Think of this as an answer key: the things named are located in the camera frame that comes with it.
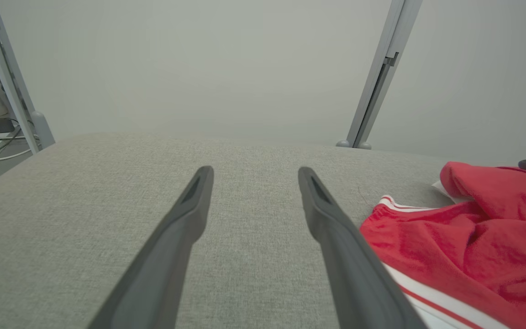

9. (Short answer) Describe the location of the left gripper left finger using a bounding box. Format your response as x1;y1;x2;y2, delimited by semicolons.
87;166;215;329

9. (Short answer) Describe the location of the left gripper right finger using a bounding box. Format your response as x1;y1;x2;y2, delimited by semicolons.
298;166;428;329

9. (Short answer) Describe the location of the red and white garment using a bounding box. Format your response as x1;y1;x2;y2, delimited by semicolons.
359;161;526;329

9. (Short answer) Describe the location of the grey fabric sofa surface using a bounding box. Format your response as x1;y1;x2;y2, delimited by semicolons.
0;133;526;329

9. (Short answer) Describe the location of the grey metal partition post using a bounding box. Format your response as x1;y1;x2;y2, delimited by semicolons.
347;0;423;149

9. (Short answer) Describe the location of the white floor cable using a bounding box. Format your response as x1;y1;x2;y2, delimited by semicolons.
0;133;41;162

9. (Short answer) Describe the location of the grey partition post with slots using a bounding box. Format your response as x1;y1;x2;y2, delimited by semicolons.
0;0;41;154

